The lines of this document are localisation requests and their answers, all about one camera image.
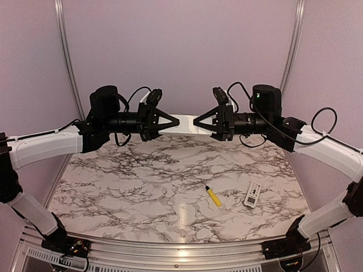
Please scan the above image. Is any right aluminium corner post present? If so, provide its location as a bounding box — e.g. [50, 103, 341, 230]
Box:
[280, 0, 306, 98]

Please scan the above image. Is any aluminium front rail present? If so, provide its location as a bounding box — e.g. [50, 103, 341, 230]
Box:
[16, 225, 338, 272]

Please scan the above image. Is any left aluminium corner post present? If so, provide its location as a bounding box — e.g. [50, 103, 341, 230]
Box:
[54, 0, 86, 120]

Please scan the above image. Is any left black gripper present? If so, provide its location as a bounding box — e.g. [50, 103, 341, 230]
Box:
[102, 101, 179, 141]

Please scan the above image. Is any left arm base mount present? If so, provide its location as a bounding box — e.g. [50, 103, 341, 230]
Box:
[41, 236, 91, 258]

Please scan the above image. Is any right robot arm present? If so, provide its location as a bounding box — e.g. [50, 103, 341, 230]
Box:
[193, 84, 362, 254]

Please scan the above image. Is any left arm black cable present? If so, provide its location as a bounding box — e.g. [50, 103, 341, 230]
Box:
[5, 86, 151, 147]

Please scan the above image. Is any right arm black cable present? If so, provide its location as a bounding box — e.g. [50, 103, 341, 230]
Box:
[226, 82, 339, 147]

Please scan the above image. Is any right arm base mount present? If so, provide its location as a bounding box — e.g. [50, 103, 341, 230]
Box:
[261, 237, 311, 260]

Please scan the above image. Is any yellow handled screwdriver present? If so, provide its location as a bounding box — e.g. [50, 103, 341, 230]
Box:
[205, 185, 222, 207]

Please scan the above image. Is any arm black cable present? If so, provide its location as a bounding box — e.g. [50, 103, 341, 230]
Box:
[226, 82, 339, 147]
[5, 86, 151, 147]

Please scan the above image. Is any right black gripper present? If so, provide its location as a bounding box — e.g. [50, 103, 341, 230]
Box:
[194, 104, 272, 141]

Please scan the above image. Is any small white remote control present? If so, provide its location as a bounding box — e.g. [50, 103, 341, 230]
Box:
[244, 182, 261, 209]

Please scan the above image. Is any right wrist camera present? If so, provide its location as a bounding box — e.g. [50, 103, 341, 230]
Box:
[212, 87, 237, 111]

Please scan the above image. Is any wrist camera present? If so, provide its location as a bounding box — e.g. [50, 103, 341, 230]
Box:
[140, 88, 163, 107]
[212, 87, 237, 111]

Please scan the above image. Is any aluminium corner post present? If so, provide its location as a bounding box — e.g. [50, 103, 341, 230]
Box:
[54, 0, 86, 120]
[280, 0, 306, 98]

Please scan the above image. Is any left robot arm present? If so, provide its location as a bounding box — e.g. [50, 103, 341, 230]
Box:
[1, 85, 180, 252]

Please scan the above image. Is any large white remote control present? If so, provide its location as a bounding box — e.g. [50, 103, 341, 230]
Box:
[158, 114, 212, 137]

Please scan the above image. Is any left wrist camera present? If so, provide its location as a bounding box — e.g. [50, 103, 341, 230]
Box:
[140, 88, 163, 107]

